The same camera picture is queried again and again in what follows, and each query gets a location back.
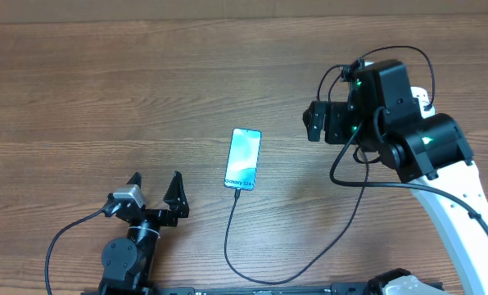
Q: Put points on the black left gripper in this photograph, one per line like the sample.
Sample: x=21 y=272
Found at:
x=179 y=205

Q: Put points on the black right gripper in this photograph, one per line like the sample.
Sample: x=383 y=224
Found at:
x=335 y=112

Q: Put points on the blue Galaxy smartphone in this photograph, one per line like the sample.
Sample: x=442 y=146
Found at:
x=243 y=159

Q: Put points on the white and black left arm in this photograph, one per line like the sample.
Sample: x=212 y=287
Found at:
x=127 y=262

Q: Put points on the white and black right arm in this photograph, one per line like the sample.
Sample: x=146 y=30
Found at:
x=427 y=150

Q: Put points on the white power extension strip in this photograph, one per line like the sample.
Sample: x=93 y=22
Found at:
x=426 y=109

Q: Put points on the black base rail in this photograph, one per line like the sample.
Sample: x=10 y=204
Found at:
x=351 y=288

